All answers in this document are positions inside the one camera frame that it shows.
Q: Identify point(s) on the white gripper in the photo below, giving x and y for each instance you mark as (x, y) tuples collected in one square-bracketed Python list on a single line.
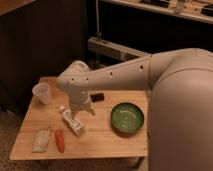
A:
[(80, 100)]

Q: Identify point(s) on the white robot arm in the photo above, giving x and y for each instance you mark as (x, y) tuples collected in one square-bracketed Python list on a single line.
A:
[(180, 114)]

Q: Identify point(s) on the black small block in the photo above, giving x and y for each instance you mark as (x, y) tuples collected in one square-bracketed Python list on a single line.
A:
[(97, 97)]

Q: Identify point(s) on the white plastic bottle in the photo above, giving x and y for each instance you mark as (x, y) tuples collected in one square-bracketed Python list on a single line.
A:
[(75, 125)]

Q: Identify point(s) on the wooden table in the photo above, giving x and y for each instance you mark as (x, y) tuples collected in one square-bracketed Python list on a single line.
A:
[(99, 139)]

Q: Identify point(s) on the green bowl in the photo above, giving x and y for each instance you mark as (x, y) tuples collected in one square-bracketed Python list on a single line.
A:
[(127, 118)]

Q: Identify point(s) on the white snack packet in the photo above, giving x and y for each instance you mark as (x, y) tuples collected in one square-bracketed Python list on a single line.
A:
[(41, 141)]

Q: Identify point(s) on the background shelf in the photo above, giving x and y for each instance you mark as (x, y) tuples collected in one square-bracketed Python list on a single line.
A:
[(187, 9)]

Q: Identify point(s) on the grey metal rail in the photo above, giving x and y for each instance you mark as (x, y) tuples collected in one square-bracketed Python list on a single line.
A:
[(113, 50)]

